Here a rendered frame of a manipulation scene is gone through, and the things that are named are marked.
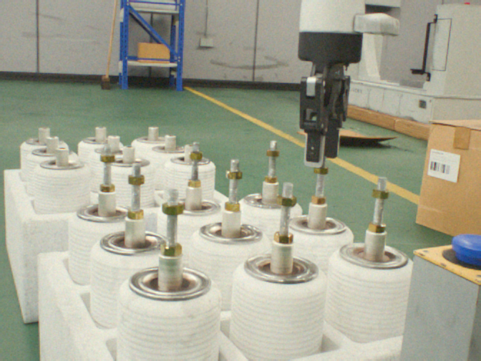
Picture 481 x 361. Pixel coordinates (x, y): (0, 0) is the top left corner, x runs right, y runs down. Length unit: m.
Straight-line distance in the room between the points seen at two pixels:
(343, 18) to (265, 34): 6.32
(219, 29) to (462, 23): 3.66
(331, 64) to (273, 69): 6.35
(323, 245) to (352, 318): 0.11
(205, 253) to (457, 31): 3.21
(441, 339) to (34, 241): 0.69
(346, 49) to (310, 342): 0.32
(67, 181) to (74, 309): 0.38
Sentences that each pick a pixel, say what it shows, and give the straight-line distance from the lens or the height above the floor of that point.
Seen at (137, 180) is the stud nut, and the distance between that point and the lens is 0.63.
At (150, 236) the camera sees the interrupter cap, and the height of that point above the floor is 0.25.
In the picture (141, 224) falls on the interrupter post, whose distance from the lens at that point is 0.64.
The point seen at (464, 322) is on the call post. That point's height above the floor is 0.28.
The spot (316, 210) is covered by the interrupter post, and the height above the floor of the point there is 0.27.
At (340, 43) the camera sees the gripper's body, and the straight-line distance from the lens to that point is 0.68.
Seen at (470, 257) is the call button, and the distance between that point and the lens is 0.49.
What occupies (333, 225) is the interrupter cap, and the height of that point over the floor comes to 0.25.
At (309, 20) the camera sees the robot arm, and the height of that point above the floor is 0.50.
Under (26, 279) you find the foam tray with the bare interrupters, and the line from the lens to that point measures 1.03.
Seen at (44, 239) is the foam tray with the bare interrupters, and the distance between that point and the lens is 1.01.
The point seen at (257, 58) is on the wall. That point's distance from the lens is 6.97.
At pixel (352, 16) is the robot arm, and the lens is 0.69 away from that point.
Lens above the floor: 0.47
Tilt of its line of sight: 13 degrees down
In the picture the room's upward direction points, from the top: 3 degrees clockwise
